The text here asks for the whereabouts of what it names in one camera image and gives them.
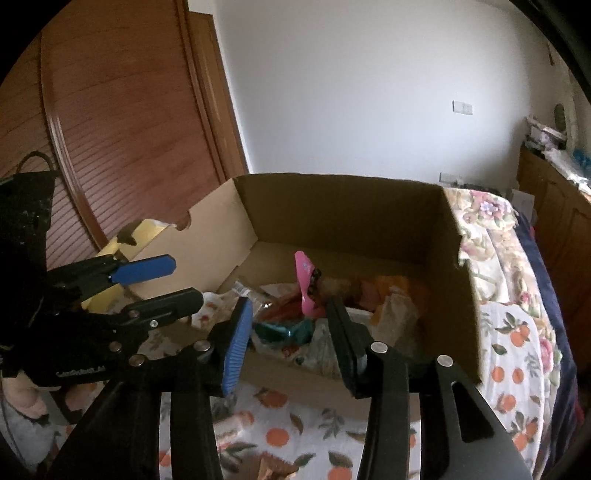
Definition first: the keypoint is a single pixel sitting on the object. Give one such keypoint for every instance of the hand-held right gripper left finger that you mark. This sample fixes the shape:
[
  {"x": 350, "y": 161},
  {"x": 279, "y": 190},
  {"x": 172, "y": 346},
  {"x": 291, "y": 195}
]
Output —
[{"x": 238, "y": 346}]

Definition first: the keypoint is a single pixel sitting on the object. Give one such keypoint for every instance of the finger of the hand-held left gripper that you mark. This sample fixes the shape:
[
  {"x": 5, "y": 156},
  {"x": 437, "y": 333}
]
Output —
[
  {"x": 143, "y": 268},
  {"x": 175, "y": 302}
]

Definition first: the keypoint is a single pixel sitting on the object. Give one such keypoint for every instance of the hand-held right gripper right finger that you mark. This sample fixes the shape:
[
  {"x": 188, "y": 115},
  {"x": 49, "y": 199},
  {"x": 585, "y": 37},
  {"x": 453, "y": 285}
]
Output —
[{"x": 341, "y": 337}]

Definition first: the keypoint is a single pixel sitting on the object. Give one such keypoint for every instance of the teal snack packet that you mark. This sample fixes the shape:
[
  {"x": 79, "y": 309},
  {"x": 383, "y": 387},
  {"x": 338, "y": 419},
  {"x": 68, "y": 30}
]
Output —
[{"x": 281, "y": 333}]

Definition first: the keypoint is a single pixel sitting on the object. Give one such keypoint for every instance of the pink snack packet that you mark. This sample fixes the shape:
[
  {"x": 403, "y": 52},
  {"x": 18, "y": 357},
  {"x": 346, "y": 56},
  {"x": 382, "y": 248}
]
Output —
[{"x": 305, "y": 281}]

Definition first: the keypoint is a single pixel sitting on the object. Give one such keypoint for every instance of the brown cardboard box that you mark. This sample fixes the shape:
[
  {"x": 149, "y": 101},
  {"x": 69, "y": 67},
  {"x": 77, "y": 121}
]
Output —
[{"x": 346, "y": 217}]

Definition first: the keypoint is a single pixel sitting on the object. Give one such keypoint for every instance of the person's left hand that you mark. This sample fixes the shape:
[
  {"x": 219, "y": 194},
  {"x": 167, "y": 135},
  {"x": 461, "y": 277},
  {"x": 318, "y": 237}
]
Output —
[{"x": 25, "y": 397}]

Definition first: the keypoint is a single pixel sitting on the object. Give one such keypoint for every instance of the yellow plush cushion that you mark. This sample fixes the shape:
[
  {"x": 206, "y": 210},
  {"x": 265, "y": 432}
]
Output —
[{"x": 143, "y": 235}]

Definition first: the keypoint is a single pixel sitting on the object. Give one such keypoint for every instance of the red snack packet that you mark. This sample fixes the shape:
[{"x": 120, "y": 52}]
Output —
[{"x": 281, "y": 307}]

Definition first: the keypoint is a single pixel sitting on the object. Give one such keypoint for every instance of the orange fruit print blanket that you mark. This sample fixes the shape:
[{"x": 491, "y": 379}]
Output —
[{"x": 295, "y": 438}]

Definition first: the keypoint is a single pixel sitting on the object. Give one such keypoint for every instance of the brown and gold snack packet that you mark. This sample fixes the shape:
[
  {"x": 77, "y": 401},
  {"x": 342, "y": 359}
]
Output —
[{"x": 272, "y": 468}]

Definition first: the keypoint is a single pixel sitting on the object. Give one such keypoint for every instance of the wooden louvred wardrobe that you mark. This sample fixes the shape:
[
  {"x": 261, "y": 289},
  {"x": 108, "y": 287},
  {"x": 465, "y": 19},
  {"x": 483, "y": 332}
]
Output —
[{"x": 120, "y": 115}]

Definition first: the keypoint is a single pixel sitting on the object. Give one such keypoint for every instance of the floral quilt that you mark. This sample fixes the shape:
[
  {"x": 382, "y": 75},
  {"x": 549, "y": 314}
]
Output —
[{"x": 498, "y": 249}]

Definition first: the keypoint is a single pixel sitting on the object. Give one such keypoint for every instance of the navy blue blanket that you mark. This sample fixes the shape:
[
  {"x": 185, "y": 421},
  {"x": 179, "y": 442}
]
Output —
[{"x": 558, "y": 323}]

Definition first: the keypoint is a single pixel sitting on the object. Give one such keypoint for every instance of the wooden side cabinet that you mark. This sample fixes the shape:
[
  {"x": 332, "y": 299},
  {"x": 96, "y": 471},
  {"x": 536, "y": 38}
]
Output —
[{"x": 563, "y": 240}]

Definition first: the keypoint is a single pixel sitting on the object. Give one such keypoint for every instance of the clutter on cabinet top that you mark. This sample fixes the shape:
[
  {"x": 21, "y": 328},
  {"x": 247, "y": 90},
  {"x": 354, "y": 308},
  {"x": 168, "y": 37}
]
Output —
[{"x": 554, "y": 143}]

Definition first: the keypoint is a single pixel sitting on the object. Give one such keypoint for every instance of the white wall switch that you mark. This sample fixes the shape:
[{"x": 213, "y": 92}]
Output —
[{"x": 462, "y": 107}]

